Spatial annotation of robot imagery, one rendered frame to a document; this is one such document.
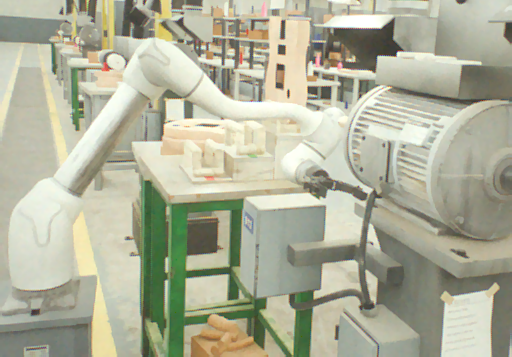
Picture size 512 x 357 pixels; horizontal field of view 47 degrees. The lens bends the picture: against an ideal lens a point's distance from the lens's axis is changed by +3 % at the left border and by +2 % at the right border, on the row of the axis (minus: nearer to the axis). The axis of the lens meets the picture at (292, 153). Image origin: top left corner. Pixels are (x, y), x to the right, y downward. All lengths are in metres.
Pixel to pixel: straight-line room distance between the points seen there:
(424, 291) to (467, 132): 0.32
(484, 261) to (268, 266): 0.45
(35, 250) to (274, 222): 0.75
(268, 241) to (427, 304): 0.34
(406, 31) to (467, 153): 0.43
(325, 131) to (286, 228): 0.75
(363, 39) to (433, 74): 0.56
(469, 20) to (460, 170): 0.38
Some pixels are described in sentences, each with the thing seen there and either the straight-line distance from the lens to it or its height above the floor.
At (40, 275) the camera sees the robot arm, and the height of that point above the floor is 0.80.
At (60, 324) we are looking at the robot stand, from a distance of 1.75.
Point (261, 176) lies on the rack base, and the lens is 2.18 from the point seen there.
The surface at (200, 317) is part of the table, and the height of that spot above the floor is 0.21.
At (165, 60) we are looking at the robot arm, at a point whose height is 1.38.
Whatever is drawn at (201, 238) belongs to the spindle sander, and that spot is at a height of 0.11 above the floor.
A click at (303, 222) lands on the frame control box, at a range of 1.25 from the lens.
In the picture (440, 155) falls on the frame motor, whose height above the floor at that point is 1.28.
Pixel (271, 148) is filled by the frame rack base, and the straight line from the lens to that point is 2.21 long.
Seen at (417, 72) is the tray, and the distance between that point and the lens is 1.18.
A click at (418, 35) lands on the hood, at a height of 1.49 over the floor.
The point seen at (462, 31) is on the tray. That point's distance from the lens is 1.32.
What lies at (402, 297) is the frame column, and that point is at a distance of 1.22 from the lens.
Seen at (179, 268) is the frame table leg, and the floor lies 0.67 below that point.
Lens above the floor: 1.48
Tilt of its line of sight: 12 degrees down
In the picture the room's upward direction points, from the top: 3 degrees clockwise
